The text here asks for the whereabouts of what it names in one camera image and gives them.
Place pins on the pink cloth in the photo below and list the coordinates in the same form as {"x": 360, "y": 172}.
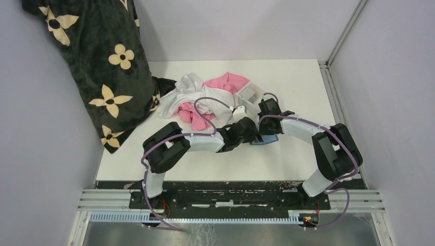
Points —
{"x": 224, "y": 83}

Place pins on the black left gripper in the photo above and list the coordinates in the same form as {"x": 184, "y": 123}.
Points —
{"x": 252, "y": 137}

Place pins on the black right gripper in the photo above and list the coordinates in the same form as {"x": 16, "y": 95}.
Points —
{"x": 263, "y": 131}

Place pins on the blue leather card holder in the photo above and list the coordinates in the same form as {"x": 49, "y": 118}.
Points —
{"x": 266, "y": 140}

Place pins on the stack of credit cards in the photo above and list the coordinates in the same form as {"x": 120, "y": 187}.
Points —
{"x": 249, "y": 95}

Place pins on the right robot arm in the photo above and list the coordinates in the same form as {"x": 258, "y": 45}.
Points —
{"x": 336, "y": 153}

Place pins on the clear plastic tray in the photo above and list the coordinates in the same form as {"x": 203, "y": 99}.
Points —
{"x": 252, "y": 110}

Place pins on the aluminium frame rail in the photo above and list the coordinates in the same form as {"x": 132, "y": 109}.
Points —
{"x": 111, "y": 205}

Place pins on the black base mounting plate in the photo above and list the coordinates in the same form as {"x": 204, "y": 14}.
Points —
{"x": 228, "y": 199}

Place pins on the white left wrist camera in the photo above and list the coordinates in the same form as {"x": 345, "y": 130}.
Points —
{"x": 239, "y": 113}

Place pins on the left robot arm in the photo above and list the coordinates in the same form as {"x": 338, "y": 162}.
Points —
{"x": 167, "y": 146}

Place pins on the white cloth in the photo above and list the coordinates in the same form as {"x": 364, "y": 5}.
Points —
{"x": 168, "y": 103}

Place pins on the black floral blanket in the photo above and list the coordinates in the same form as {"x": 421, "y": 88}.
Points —
{"x": 101, "y": 43}

